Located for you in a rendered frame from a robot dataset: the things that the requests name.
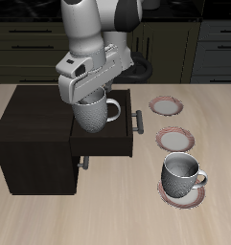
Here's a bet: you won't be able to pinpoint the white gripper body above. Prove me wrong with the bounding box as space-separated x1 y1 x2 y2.
58 44 135 105

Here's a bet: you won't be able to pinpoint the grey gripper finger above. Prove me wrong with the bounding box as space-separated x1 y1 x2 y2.
104 79 115 94

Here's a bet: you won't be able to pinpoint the white dimpled porcelain mug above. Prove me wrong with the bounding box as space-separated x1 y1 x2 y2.
71 87 122 134
160 151 209 200

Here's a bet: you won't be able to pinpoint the dark wooden cabinet drawer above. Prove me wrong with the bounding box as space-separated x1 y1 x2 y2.
69 88 134 158

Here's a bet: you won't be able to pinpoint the dark wooden cabinet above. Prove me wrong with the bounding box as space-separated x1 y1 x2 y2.
0 84 81 196

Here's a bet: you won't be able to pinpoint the red rimmed white plate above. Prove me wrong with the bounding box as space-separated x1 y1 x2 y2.
155 126 196 153
148 95 185 117
156 177 206 211

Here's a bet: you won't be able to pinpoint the dark kitchen cupboards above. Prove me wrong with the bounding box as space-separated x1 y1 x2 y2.
0 0 231 85

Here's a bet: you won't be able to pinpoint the flat black base plate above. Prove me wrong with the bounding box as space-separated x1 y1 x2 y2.
114 51 153 83

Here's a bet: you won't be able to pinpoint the grey drawer handle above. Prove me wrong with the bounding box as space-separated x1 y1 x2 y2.
77 155 90 170
131 109 145 135

